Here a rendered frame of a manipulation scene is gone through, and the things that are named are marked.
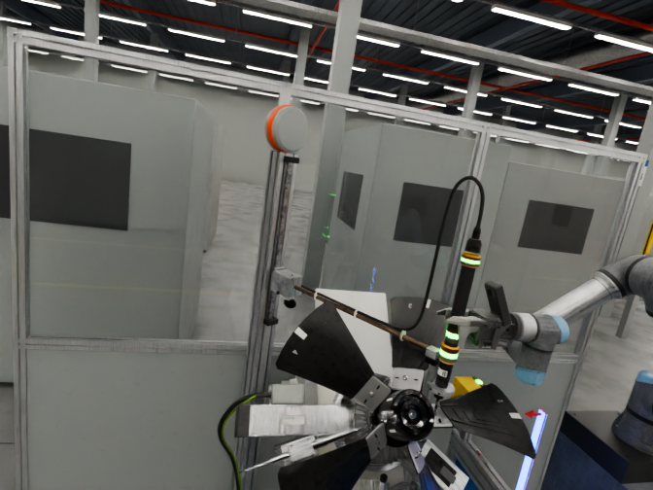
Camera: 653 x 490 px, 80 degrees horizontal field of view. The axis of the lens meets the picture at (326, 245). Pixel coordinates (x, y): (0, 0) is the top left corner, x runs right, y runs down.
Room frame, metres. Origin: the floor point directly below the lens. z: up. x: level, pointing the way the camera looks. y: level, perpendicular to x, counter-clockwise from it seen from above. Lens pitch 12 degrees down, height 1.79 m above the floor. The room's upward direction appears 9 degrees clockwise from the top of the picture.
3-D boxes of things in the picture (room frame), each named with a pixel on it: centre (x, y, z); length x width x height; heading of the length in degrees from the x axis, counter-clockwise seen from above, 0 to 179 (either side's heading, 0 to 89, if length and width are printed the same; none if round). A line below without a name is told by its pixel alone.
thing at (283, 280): (1.34, 0.12, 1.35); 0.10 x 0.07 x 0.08; 50
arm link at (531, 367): (1.02, -0.61, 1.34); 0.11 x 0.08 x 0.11; 179
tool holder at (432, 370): (0.94, -0.34, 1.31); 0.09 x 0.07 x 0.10; 50
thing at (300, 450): (0.85, -0.01, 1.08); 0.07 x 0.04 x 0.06; 115
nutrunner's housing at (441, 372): (0.93, -0.35, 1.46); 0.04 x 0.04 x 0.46
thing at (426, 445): (0.97, -0.39, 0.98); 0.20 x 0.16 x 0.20; 15
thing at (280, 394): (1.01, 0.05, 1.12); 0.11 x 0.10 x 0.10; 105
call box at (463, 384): (1.31, -0.63, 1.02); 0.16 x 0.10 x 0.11; 15
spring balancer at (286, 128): (1.40, 0.20, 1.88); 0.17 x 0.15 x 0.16; 105
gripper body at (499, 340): (0.96, -0.46, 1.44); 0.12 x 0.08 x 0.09; 105
